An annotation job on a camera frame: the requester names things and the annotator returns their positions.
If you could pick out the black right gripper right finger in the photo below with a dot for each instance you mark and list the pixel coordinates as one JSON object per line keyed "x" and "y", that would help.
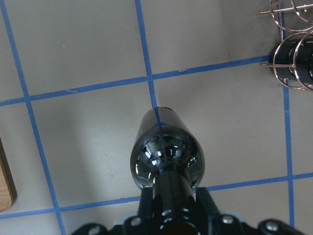
{"x": 205, "y": 204}

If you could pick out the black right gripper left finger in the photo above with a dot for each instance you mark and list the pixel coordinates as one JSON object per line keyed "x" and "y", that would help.
{"x": 145, "y": 209}

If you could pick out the copper wire bottle basket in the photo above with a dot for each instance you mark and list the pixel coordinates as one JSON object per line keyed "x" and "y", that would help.
{"x": 291, "y": 60}

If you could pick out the wooden tray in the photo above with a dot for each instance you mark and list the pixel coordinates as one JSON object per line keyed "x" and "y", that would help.
{"x": 8, "y": 193}

